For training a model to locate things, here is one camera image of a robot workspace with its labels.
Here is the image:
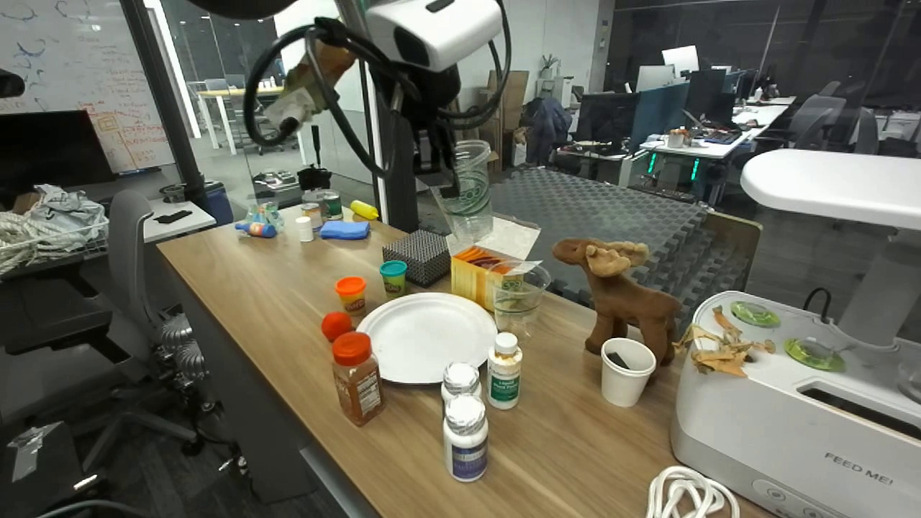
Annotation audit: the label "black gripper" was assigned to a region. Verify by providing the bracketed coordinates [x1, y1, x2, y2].
[409, 62, 467, 195]

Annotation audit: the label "clear plastic cup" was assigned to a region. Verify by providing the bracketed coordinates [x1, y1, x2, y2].
[445, 138, 494, 243]
[450, 140, 493, 232]
[493, 262, 555, 340]

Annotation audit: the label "play-doh can teal lid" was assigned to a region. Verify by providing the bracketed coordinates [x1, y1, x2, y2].
[378, 255, 412, 295]

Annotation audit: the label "play-doh can orange lid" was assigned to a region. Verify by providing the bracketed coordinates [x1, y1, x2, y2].
[330, 272, 371, 317]

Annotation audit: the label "white pill bottle green label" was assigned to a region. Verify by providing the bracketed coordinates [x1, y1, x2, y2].
[484, 327, 527, 413]

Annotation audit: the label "white paper plate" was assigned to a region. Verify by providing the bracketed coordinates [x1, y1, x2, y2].
[355, 290, 500, 389]

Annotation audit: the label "black metal pole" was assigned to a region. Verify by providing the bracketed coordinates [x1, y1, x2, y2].
[119, 0, 211, 208]
[333, 0, 424, 235]

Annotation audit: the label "yellow banana toy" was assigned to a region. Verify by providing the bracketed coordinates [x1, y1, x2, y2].
[346, 195, 382, 223]

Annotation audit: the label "grey rectangular block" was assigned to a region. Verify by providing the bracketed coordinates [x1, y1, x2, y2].
[379, 228, 456, 290]

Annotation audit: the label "brown cardboard box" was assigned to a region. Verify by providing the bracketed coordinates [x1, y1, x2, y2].
[477, 65, 532, 160]

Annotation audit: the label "blue sponge cloth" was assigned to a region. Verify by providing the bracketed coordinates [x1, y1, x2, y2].
[316, 218, 373, 243]

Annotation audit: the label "grey hexagon foam mat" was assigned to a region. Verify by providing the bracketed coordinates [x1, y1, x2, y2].
[486, 160, 765, 320]

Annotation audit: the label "small blue red object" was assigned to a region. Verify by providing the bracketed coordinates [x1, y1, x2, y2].
[234, 205, 283, 241]

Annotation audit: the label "white pill bottle blue label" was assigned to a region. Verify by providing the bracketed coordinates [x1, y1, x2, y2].
[440, 390, 493, 485]
[438, 359, 486, 408]

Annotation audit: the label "brown moose plush toy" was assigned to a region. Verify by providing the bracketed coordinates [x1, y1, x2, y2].
[549, 235, 689, 370]

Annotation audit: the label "spice jar orange lid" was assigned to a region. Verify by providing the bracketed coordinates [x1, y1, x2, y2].
[329, 327, 386, 429]

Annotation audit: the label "white office desk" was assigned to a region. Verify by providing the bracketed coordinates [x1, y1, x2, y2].
[637, 123, 772, 189]

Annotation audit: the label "white paper cup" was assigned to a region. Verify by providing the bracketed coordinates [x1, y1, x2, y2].
[598, 334, 661, 410]

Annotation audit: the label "grey office chair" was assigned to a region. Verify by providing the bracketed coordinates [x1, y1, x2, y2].
[97, 186, 254, 484]

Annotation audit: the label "dried brown plant bits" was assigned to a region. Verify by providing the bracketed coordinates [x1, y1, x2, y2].
[676, 302, 763, 380]

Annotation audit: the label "crumpled grey cloth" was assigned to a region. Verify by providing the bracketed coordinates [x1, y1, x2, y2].
[0, 179, 113, 279]

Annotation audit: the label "white hydroponic planter appliance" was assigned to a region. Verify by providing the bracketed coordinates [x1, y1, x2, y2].
[669, 147, 921, 518]

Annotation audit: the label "olive brown wrist camera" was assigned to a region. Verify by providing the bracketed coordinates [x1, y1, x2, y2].
[254, 36, 359, 140]

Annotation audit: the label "white coiled rope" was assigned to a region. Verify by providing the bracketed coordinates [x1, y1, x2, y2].
[643, 464, 746, 518]

